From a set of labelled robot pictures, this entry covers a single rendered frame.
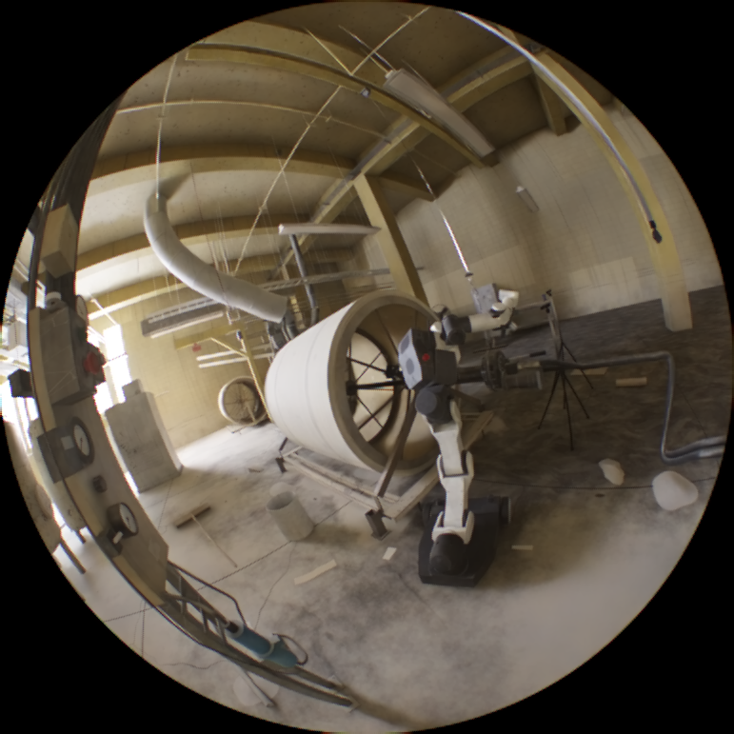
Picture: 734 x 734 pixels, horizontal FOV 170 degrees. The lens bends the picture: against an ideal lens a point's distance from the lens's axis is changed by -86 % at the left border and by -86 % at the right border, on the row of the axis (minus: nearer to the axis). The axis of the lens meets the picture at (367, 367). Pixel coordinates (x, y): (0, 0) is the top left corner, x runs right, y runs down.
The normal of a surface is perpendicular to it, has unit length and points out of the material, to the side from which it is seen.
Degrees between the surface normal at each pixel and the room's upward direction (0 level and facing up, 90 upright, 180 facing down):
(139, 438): 90
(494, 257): 90
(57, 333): 90
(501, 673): 0
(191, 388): 90
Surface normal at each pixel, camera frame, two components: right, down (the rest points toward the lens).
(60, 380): 0.61, -0.13
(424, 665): -0.33, -0.94
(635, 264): -0.72, 0.32
